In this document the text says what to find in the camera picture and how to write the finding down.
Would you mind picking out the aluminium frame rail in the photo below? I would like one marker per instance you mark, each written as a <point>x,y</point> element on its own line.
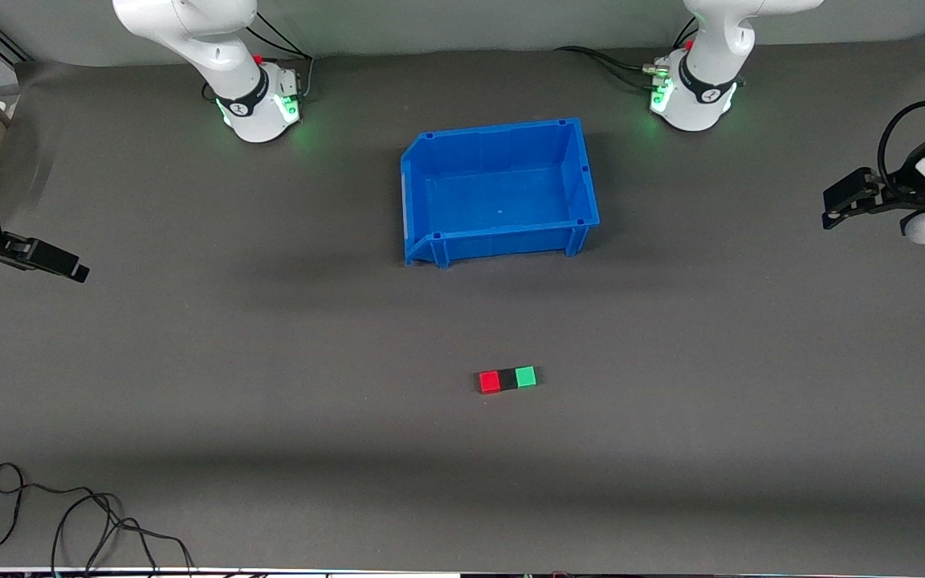
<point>5,44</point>

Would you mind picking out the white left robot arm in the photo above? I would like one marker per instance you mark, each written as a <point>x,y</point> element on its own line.
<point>699,96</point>

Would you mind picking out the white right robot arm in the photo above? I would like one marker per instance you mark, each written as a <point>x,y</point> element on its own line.
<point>258,96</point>

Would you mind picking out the green cube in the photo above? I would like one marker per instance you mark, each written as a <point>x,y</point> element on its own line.
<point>526,376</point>

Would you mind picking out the black cube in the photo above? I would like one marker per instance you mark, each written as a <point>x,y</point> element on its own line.
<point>508,380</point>

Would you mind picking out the blue plastic storage bin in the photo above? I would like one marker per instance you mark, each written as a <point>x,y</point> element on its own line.
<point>503,193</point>

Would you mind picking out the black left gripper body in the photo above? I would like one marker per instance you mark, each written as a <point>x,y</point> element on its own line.
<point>897,193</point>

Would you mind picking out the red cube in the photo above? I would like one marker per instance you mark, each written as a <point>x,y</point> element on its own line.
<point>490,382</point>

